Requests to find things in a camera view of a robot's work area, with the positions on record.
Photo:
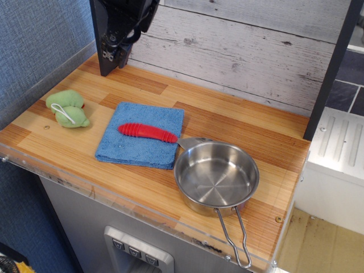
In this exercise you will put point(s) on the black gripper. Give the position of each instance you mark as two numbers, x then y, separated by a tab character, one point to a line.
126	20

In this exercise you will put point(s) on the clear acrylic edge guard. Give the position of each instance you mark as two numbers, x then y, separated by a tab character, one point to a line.
151	197

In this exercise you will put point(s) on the dark grey right post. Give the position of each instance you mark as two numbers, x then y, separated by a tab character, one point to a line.
338	54

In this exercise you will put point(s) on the red handled metal spoon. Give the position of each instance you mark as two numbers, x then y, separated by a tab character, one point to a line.
148	131

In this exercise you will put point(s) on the green plush toy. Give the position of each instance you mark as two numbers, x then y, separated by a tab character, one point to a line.
68	108

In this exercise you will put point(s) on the white ribbed appliance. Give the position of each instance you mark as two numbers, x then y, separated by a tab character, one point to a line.
331	185

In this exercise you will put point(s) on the blue cloth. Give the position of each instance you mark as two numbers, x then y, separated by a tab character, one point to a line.
115	147

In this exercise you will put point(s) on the dark grey left post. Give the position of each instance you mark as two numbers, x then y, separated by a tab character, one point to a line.
99	19

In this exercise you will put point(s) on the dark grey post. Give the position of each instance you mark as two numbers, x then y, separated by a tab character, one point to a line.
99	19
338	54

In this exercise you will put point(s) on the yellow black object corner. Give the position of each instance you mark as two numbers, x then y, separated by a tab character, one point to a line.
14	262

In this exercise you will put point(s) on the steel pan with wire handle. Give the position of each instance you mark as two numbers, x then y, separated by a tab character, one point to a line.
217	179

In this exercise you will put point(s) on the grey toy dispenser panel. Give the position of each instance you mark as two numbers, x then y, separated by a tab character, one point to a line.
129	254

